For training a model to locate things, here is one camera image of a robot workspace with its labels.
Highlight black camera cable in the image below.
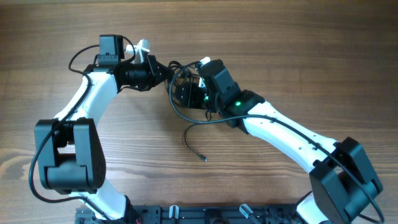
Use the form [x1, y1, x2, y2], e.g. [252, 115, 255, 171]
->
[169, 61, 386, 224]
[28, 36, 137, 223]

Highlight black right camera cable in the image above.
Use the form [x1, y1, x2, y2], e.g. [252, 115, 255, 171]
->
[169, 61, 386, 224]

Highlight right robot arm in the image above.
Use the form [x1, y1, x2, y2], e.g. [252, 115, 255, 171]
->
[169, 58, 385, 223]

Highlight black usb cables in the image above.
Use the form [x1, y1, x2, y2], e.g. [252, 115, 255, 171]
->
[167, 60, 212, 162]

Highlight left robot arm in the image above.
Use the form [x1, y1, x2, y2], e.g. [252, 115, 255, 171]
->
[29, 34, 172, 223]

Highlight black left camera cable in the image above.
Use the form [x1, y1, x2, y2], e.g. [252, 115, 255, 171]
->
[28, 36, 137, 223]

